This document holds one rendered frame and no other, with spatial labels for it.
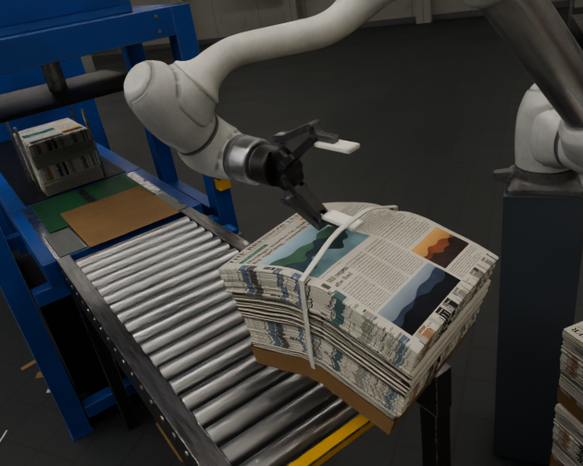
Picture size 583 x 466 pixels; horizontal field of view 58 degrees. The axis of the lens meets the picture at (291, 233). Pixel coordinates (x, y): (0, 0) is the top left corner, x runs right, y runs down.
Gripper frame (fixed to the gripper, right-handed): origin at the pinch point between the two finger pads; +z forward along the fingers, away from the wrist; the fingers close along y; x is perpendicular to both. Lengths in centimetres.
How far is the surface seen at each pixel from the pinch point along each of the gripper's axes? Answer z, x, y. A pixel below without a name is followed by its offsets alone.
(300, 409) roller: -9, 11, 51
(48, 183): -199, -29, 60
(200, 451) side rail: -19, 30, 50
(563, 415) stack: 33, -35, 70
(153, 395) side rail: -40, 26, 52
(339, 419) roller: -1, 8, 51
